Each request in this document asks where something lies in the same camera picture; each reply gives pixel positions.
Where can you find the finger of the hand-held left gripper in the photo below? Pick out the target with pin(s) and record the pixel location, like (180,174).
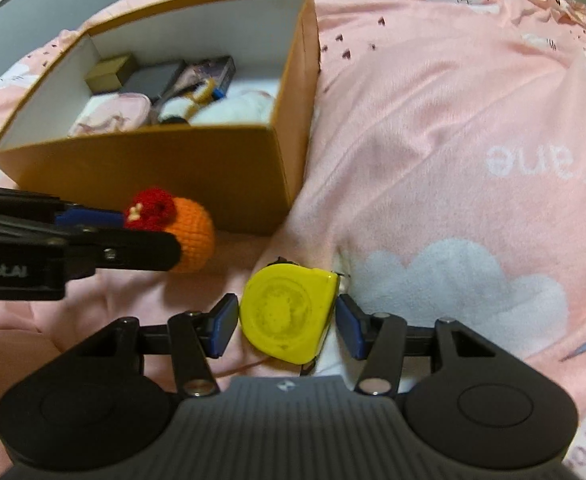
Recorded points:
(133,252)
(90,218)

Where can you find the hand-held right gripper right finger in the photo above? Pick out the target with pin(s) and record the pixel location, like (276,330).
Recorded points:
(350,327)

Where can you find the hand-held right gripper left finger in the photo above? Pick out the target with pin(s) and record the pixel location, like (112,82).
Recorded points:
(223,327)

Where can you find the yellow tape measure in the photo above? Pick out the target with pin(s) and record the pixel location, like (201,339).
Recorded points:
(283,310)

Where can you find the orange and red crochet toy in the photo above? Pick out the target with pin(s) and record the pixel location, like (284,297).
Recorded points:
(193,225)

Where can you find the orange cardboard box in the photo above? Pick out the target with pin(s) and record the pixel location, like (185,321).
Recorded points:
(198,170)

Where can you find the pink fabric zipper pouch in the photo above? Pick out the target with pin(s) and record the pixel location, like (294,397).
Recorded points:
(108,112)

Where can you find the small brown cardboard box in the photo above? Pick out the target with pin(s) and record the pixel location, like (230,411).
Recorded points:
(105,72)

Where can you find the flat grey box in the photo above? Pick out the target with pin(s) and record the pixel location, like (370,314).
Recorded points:
(150,80)

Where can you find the white plush toy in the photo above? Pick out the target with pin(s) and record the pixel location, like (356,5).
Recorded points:
(238,107)

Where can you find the dark printed box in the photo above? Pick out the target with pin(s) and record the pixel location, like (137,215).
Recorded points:
(208,70)

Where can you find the pink cloud printed blanket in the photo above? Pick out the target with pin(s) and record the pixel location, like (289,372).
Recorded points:
(448,85)

